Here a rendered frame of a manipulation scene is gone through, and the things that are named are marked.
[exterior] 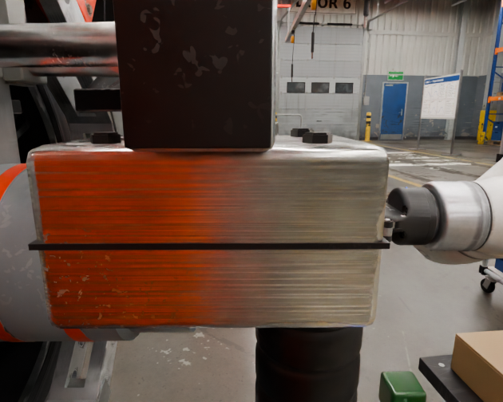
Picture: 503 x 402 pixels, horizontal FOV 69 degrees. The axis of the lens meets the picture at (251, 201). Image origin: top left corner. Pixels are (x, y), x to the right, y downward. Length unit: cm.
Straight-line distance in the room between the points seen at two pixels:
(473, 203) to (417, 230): 7
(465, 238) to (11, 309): 46
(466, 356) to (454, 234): 66
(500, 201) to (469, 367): 67
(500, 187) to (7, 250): 50
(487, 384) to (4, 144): 104
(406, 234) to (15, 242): 40
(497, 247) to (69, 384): 56
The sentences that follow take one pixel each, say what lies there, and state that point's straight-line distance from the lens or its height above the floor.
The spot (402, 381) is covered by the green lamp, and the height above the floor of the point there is 66.
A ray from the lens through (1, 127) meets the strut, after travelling 35.
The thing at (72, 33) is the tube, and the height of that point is 100.
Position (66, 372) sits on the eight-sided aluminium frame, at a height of 64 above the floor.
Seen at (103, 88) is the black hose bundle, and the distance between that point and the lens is 37.
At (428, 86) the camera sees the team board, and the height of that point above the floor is 167.
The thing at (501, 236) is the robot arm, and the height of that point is 82.
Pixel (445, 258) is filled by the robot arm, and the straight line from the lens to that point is 67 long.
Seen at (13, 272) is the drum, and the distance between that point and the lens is 28.
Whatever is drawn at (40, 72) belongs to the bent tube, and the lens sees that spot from 35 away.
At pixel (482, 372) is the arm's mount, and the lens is 109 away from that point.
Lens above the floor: 96
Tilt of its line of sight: 13 degrees down
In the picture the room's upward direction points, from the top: straight up
